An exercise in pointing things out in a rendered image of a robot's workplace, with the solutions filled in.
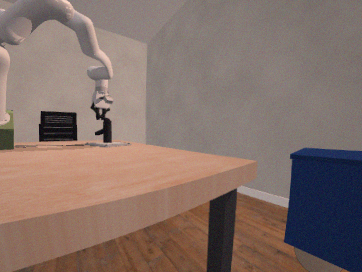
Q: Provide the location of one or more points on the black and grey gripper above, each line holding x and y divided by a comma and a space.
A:
99, 103

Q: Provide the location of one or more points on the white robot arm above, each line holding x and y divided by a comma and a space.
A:
24, 16

